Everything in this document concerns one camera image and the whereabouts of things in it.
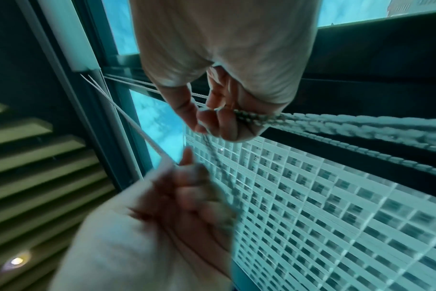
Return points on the person's left hand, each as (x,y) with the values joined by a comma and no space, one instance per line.
(149,241)

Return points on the black window frame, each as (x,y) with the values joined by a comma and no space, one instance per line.
(365,71)

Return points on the person's right hand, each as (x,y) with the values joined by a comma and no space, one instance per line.
(221,37)

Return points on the grey roller blind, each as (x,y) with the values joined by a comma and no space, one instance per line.
(70,34)

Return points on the recessed ceiling light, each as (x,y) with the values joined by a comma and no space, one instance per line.
(16,260)

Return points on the tall grey apartment building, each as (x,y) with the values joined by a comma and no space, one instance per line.
(329,227)

